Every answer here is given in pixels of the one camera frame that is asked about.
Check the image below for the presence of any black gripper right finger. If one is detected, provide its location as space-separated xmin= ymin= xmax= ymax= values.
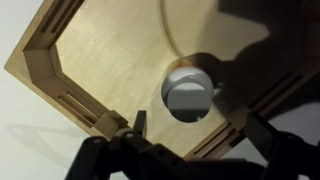
xmin=244 ymin=112 xmax=320 ymax=180

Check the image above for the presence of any small white bottle lid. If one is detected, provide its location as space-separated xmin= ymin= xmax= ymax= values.
xmin=164 ymin=79 xmax=212 ymax=124

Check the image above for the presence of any orange pill bottle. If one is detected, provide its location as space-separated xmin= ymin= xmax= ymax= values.
xmin=160 ymin=52 xmax=223 ymax=101

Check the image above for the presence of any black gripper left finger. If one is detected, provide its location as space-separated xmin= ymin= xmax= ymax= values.
xmin=64 ymin=110 xmax=188 ymax=180

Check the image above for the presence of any slotted wooden tray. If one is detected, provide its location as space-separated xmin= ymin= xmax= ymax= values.
xmin=3 ymin=0 xmax=320 ymax=162

